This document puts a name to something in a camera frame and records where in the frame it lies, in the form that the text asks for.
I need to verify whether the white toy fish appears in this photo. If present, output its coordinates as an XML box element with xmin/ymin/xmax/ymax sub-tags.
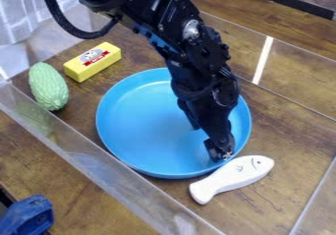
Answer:
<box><xmin>189</xmin><ymin>155</ymin><xmax>275</xmax><ymax>205</ymax></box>

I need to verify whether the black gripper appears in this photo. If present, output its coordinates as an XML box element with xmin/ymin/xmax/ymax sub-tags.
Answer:
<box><xmin>169</xmin><ymin>68</ymin><xmax>240</xmax><ymax>162</ymax></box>

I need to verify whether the black cable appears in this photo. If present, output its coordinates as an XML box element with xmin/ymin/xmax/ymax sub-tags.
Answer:
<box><xmin>39</xmin><ymin>0</ymin><xmax>123</xmax><ymax>40</ymax></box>

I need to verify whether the clear acrylic barrier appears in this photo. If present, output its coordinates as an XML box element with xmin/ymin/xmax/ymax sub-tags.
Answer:
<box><xmin>0</xmin><ymin>0</ymin><xmax>336</xmax><ymax>235</ymax></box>

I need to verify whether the yellow rectangular block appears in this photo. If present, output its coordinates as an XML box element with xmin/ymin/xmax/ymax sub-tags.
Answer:
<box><xmin>63</xmin><ymin>42</ymin><xmax>123</xmax><ymax>83</ymax></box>

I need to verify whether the white checkered curtain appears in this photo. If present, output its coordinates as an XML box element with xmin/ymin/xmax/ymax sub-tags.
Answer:
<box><xmin>0</xmin><ymin>0</ymin><xmax>80</xmax><ymax>46</ymax></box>

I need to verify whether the green bumpy toy gourd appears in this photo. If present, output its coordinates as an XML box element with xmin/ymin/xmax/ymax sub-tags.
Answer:
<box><xmin>29</xmin><ymin>62</ymin><xmax>69</xmax><ymax>111</ymax></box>

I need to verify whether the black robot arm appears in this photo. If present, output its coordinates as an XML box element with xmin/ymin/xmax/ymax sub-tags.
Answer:
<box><xmin>79</xmin><ymin>0</ymin><xmax>240</xmax><ymax>161</ymax></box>

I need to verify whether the blue round tray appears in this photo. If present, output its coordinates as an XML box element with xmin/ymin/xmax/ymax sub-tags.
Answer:
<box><xmin>96</xmin><ymin>68</ymin><xmax>252</xmax><ymax>179</ymax></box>

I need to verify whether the blue clamp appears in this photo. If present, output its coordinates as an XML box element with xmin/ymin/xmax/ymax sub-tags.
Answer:
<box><xmin>0</xmin><ymin>195</ymin><xmax>55</xmax><ymax>235</ymax></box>

